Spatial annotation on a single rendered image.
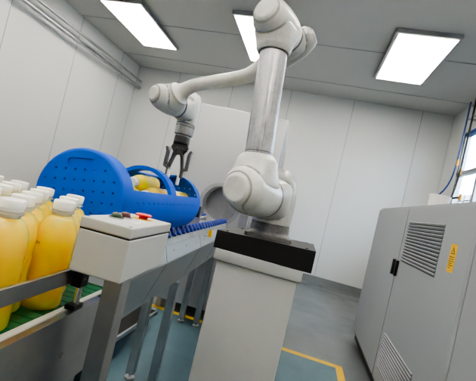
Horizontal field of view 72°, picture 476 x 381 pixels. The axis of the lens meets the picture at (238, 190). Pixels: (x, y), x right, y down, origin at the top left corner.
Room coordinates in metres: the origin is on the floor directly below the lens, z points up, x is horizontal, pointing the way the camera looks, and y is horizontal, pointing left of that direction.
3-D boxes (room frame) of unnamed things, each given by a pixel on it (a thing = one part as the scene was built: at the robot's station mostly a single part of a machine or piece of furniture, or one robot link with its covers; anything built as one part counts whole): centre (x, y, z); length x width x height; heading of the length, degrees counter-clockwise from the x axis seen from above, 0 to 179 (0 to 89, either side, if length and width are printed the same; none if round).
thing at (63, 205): (0.65, 0.33, 1.10); 0.04 x 0.04 x 0.02
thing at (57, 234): (0.65, 0.33, 1.00); 0.07 x 0.07 x 0.19
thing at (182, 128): (1.56, 0.32, 1.45); 0.09 x 0.09 x 0.06
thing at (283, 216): (1.30, -0.15, 1.23); 0.18 x 0.16 x 0.22; 149
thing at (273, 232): (1.33, -0.16, 1.10); 0.22 x 0.18 x 0.06; 173
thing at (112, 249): (0.68, 0.20, 1.05); 0.20 x 0.10 x 0.10; 172
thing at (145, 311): (1.97, 0.37, 0.31); 0.06 x 0.06 x 0.63; 82
